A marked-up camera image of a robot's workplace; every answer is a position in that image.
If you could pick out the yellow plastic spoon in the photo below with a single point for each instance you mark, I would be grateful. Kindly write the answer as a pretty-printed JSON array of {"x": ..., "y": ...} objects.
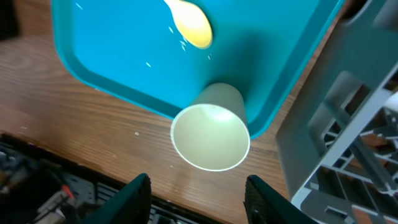
[{"x": 191, "y": 22}]

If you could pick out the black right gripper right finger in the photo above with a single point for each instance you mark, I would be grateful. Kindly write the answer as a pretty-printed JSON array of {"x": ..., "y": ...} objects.
[{"x": 264, "y": 205}]

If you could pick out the teal plastic tray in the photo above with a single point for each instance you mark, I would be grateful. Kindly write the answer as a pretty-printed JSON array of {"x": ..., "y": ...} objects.
[{"x": 132, "y": 49}]

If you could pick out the pale green cup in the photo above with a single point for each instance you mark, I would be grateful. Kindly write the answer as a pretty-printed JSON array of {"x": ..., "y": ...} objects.
[{"x": 212, "y": 133}]

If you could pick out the grey dishwasher rack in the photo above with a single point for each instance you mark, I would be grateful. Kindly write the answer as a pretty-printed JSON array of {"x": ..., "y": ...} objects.
[{"x": 338, "y": 143}]

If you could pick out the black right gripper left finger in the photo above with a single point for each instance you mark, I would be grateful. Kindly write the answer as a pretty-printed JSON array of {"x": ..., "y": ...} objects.
[{"x": 131, "y": 205}]

